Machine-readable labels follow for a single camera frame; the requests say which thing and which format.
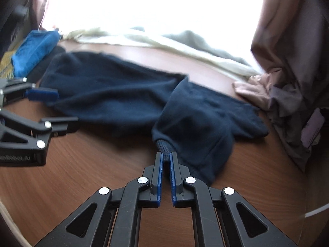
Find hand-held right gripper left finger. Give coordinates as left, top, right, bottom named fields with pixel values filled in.
left=35, top=152, right=164, bottom=247

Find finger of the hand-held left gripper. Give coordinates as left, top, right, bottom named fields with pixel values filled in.
left=0, top=110, right=79, bottom=158
left=0, top=77, right=59, bottom=106

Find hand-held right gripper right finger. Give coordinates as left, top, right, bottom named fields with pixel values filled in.
left=169, top=152, right=299, bottom=247

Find navy blue pants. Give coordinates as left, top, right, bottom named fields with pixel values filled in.
left=38, top=51, right=269, bottom=186

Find blue folded garment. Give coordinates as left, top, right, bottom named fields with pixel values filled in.
left=12, top=30, right=59, bottom=78

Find yellow plaid fringed scarf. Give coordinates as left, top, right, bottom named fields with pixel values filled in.
left=0, top=50, right=16, bottom=81

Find pink brown curtain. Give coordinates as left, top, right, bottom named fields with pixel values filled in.
left=32, top=0, right=52, bottom=30

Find white sheer curtain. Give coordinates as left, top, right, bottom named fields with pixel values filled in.
left=60, top=26, right=263, bottom=83

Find brown curtain with white tag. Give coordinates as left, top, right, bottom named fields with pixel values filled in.
left=233, top=0, right=329, bottom=173

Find white cable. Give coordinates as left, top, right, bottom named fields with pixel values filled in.
left=305, top=206, right=326, bottom=218

